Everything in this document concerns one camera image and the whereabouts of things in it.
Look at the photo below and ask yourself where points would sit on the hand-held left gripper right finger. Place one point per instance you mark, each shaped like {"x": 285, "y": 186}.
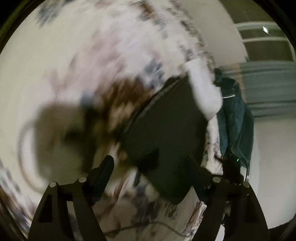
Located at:
{"x": 198, "y": 178}

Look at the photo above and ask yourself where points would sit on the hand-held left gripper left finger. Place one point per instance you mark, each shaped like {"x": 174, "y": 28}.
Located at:
{"x": 103, "y": 176}

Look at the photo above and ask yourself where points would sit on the dark striped sweater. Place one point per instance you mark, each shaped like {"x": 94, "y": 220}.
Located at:
{"x": 166, "y": 139}

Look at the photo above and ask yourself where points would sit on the teal plush blanket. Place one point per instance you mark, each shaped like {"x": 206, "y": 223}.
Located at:
{"x": 235, "y": 125}

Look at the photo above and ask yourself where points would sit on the white folded cloth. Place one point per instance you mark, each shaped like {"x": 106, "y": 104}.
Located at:
{"x": 205, "y": 92}

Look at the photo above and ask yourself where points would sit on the blue-grey curtain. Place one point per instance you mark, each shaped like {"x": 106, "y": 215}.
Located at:
{"x": 270, "y": 88}

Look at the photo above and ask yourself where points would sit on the floral quilt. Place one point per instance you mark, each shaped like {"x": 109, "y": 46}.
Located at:
{"x": 115, "y": 58}

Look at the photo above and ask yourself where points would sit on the white framed window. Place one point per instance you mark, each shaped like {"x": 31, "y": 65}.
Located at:
{"x": 266, "y": 44}

